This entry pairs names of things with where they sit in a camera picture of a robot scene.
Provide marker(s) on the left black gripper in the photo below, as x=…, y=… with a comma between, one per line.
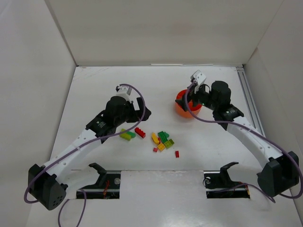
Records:
x=139, y=109

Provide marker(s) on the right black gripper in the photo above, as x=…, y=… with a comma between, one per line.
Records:
x=190, y=97

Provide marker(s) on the orange divided round container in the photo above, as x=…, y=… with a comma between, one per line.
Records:
x=181, y=112

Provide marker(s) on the long red lego brick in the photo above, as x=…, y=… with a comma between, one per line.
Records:
x=140, y=132

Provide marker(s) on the yellow curved lego brick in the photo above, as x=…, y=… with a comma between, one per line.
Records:
x=154, y=138

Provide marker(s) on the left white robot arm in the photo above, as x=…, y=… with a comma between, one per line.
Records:
x=56, y=179

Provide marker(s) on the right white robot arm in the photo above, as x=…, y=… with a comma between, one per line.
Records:
x=280, y=169

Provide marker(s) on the lime green lego stack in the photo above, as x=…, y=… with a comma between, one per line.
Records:
x=125, y=135

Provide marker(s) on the green flat lego brick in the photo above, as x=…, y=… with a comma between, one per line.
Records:
x=163, y=136

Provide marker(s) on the yellow square lego brick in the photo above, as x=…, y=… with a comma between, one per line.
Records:
x=161, y=147

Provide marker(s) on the lime square lego brick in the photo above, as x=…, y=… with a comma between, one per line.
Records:
x=169, y=143

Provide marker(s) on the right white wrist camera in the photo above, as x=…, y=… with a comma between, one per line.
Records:
x=198, y=78

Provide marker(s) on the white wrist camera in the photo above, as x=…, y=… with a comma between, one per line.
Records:
x=198, y=78
x=124, y=92

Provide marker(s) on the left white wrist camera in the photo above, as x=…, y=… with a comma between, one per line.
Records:
x=124, y=92

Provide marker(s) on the aluminium rail right side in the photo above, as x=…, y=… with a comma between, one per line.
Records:
x=253, y=112

